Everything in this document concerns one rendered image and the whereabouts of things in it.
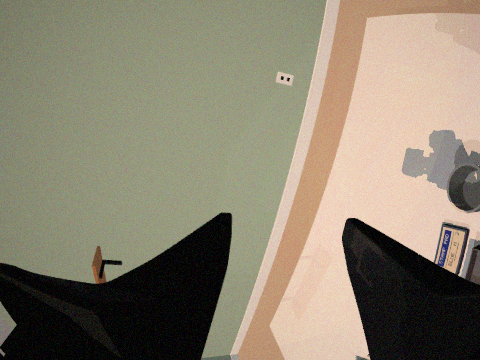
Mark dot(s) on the grey mug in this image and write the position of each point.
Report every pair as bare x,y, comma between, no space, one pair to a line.
463,188

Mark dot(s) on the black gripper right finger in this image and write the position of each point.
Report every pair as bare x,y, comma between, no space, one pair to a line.
410,307

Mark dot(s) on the dark grey stamp pad tin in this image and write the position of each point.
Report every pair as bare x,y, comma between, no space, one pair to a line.
451,248

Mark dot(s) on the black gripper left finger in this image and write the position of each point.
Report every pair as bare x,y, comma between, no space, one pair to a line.
161,310

